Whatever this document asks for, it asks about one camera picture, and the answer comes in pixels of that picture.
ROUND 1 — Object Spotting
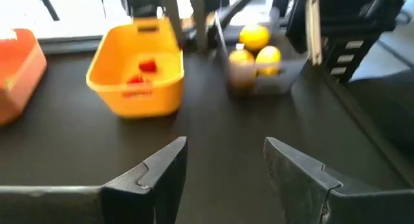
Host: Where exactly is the black aluminium table frame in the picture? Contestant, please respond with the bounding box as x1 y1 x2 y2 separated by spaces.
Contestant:
318 68 414 189

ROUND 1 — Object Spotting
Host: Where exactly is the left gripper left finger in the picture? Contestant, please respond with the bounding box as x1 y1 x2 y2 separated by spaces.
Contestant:
100 136 189 224

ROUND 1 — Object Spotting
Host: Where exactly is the red toy pepper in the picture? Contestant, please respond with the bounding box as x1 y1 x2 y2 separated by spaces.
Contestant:
138 58 158 74

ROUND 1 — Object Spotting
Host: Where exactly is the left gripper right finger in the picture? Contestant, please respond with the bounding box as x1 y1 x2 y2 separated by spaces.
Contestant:
263 136 383 224

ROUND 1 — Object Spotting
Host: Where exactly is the yellow plastic basket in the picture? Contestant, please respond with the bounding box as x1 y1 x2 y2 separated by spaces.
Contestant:
85 16 185 118

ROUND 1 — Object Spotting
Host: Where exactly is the orange plastic basket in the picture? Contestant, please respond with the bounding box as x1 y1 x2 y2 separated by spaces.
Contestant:
0 28 48 126

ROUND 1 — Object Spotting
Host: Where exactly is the black table mat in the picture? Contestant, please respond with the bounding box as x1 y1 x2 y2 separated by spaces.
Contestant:
0 32 408 224

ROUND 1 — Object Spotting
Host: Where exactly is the yellow toy lemon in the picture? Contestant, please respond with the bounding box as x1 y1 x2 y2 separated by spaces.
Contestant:
238 23 271 52
228 48 256 69
255 45 283 76

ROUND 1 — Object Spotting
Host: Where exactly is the grey plastic basket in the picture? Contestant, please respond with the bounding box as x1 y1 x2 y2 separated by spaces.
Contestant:
215 16 308 97

